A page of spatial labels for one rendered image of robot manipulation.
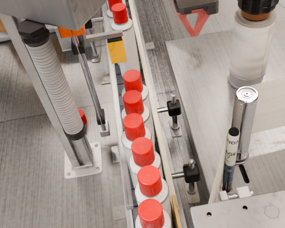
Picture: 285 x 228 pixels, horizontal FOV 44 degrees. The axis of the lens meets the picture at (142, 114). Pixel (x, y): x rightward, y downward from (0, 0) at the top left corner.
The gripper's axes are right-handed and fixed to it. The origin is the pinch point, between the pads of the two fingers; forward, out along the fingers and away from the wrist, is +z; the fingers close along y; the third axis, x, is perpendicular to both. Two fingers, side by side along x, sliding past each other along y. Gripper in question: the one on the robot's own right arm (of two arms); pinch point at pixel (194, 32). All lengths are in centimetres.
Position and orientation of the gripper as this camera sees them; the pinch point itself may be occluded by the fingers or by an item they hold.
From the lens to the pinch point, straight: 70.2
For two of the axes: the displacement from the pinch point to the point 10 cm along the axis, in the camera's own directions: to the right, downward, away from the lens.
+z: 1.4, 6.5, 7.5
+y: -1.3, -7.4, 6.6
